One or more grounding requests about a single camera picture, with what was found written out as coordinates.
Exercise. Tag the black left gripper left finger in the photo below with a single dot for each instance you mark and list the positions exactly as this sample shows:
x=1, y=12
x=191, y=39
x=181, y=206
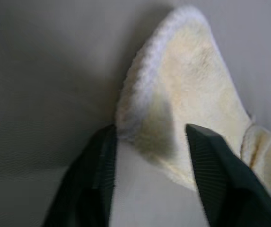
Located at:
x=85, y=184

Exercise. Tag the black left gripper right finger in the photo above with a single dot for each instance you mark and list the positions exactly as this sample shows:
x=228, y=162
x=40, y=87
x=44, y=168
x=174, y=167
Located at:
x=229, y=189

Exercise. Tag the pale yellow white-edged towel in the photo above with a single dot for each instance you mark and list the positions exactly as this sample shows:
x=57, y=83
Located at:
x=192, y=82

